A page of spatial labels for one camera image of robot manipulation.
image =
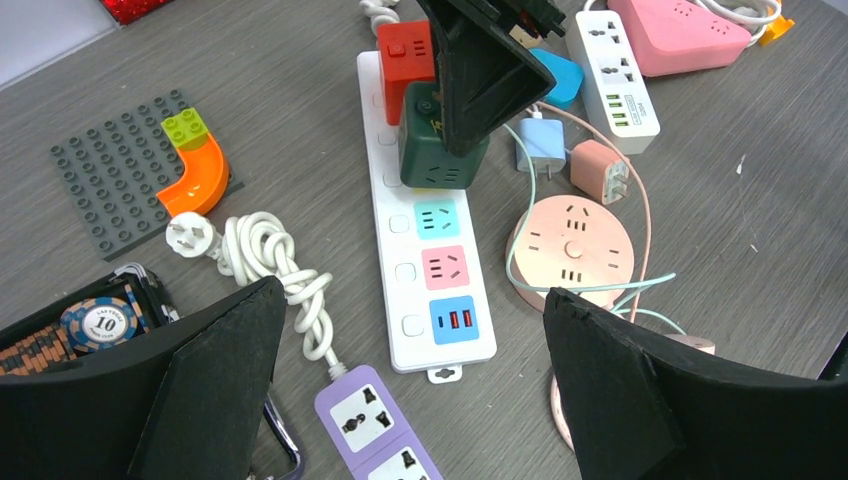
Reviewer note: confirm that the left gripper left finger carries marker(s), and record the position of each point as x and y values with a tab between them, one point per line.
183	401

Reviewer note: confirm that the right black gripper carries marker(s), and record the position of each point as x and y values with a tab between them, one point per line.
485	75

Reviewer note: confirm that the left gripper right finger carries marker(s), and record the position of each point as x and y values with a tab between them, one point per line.
640	405

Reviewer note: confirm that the red cube socket adapter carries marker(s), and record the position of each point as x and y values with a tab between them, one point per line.
406	56

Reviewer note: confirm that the dark green cube adapter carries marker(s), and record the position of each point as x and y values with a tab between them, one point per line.
424	160

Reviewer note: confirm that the white multicolour power strip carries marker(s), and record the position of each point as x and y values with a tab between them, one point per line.
437	311

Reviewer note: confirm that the blue flat adapter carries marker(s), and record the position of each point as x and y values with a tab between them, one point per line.
568	78

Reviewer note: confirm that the light blue charger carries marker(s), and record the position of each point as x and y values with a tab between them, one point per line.
544	145

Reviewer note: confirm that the black poker chip case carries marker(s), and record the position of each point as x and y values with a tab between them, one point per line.
113	310

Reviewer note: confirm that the white USB power strip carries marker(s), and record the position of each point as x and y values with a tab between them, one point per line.
614	93

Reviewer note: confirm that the salmon pink charger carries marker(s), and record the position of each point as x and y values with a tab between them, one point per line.
599	172

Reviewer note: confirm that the pink round power socket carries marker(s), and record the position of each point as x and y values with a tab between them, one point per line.
568	241

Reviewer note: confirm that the pink triangular power strip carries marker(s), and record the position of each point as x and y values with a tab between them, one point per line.
673	37

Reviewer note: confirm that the purple power strip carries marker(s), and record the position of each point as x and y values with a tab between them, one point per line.
370	431

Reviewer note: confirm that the orange curved lego piece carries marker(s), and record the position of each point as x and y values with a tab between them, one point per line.
204	179

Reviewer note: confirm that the grey lego baseplate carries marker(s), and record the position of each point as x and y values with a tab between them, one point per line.
113	171

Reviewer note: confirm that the green lego brick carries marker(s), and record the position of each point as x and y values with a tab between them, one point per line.
186	130

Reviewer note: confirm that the orange small object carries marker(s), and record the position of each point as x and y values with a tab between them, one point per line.
775	30

